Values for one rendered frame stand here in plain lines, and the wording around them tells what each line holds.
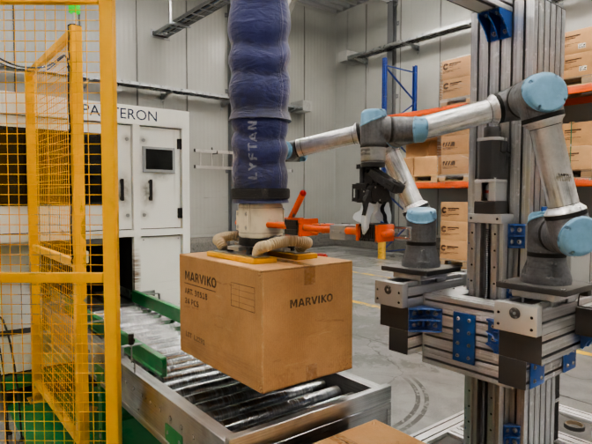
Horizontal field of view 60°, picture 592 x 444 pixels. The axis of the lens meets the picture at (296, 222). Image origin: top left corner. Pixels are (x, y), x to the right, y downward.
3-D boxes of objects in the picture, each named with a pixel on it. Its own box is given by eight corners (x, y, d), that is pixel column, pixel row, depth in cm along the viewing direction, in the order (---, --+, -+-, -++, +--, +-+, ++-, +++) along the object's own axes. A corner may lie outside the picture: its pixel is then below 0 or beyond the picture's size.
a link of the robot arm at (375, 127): (391, 107, 145) (361, 107, 144) (391, 146, 145) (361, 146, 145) (386, 112, 152) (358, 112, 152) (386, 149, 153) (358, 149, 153)
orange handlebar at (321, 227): (218, 225, 215) (218, 217, 214) (277, 223, 233) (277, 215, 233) (384, 240, 142) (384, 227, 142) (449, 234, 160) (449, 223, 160)
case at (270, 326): (180, 350, 209) (179, 254, 207) (261, 334, 234) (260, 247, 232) (262, 395, 162) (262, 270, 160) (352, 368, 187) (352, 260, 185)
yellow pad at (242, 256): (206, 255, 201) (205, 243, 200) (228, 254, 207) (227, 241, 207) (254, 265, 174) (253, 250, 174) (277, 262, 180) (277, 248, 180)
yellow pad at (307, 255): (247, 252, 212) (247, 240, 212) (266, 250, 219) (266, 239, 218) (297, 260, 186) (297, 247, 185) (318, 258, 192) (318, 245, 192)
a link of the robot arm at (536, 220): (555, 249, 171) (556, 209, 170) (578, 254, 157) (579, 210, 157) (519, 249, 170) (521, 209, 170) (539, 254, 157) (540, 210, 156)
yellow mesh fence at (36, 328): (26, 398, 330) (18, 70, 319) (43, 395, 336) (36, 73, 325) (76, 477, 238) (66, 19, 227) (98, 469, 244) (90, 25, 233)
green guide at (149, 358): (51, 311, 333) (50, 298, 333) (68, 309, 340) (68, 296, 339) (143, 382, 207) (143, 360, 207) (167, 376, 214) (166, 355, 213)
